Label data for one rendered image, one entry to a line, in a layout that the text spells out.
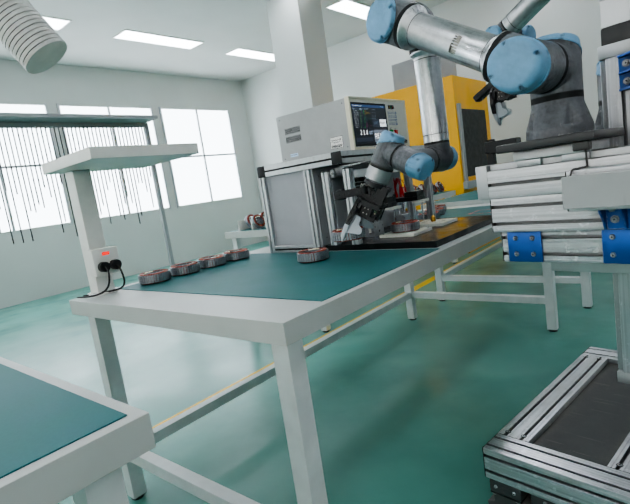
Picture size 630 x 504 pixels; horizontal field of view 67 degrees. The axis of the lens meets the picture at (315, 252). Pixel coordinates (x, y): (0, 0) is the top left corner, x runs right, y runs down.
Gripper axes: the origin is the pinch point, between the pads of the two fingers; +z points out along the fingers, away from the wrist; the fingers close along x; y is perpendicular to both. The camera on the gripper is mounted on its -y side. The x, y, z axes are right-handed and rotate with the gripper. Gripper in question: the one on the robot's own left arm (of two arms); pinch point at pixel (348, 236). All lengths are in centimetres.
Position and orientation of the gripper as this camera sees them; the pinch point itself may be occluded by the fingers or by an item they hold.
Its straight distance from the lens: 154.4
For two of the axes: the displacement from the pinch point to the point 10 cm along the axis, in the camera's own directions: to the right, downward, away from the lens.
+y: 8.4, 4.3, -3.3
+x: 4.4, -1.9, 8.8
